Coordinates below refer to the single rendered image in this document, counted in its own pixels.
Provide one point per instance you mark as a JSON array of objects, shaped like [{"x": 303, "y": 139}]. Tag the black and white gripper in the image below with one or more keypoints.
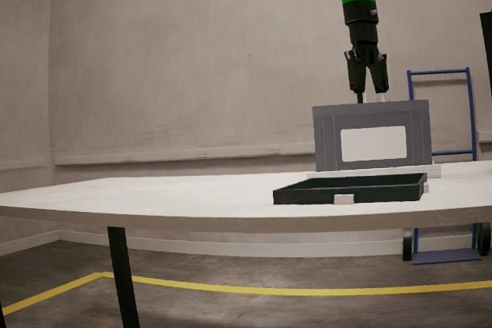
[{"x": 364, "y": 39}]

